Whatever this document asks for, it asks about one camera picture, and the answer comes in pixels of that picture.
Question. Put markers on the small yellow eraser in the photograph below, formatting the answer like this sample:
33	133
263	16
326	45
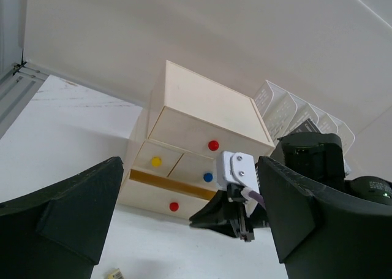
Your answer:
115	274

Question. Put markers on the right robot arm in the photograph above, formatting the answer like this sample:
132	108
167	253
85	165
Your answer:
319	157

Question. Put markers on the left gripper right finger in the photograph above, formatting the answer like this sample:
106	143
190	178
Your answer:
320	232

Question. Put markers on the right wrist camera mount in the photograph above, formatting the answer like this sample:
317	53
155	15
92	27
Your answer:
237	168

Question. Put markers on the grey setup guide booklet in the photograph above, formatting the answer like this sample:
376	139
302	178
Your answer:
307	126

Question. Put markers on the cream drawer cabinet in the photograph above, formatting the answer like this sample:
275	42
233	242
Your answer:
188	121

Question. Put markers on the white file organizer rack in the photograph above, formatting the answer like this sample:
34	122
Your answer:
282	112

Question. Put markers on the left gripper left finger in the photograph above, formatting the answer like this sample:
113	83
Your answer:
60	231

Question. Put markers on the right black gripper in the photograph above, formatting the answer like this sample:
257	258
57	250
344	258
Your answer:
235	213

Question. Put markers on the aluminium rail frame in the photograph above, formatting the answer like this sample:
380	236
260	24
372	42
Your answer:
19	83

